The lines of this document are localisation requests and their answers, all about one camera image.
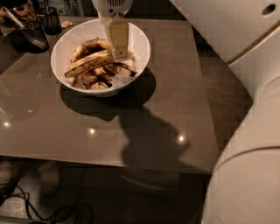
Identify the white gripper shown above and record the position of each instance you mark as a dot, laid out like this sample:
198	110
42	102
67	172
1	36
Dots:
112	7

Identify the long top spotted banana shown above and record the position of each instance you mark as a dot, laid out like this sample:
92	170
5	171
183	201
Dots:
91	61

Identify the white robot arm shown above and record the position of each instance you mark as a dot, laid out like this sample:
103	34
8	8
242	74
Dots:
245	184

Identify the curved banana behind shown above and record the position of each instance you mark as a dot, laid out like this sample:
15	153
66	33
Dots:
89	47

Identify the small banana at right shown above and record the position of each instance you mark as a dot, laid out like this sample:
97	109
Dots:
125	69

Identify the brown banana pieces bottom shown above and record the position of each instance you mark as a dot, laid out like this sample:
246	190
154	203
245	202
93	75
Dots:
99	78

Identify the white ceramic bowl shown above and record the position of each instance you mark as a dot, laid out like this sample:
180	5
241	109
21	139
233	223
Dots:
64	48

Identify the dark glass bowl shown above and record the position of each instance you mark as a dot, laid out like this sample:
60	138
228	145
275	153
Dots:
31	39

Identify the small wrapper on table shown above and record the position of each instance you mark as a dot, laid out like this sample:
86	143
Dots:
66	24

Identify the black mesh pen cup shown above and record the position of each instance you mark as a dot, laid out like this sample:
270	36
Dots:
50	21

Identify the glass jar with snacks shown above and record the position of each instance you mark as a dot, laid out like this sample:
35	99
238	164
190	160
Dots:
18	13

